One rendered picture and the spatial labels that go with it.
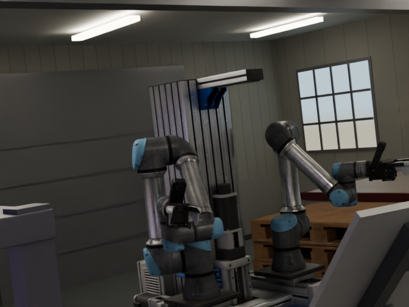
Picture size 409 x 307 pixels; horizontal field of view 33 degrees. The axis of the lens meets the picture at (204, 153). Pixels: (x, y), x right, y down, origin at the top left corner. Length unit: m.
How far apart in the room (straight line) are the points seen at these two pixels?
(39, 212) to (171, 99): 2.35
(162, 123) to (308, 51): 7.79
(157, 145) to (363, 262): 1.25
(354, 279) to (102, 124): 7.58
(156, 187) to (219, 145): 0.46
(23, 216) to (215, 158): 2.38
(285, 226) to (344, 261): 1.50
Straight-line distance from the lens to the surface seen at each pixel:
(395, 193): 6.64
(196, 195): 2.52
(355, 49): 10.13
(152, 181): 2.65
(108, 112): 9.09
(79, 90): 8.91
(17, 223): 0.62
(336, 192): 2.92
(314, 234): 5.17
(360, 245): 1.51
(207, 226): 2.44
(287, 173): 3.13
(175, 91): 2.93
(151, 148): 2.63
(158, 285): 3.17
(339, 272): 1.56
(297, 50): 10.86
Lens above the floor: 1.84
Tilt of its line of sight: 3 degrees down
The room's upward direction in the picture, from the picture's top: 7 degrees counter-clockwise
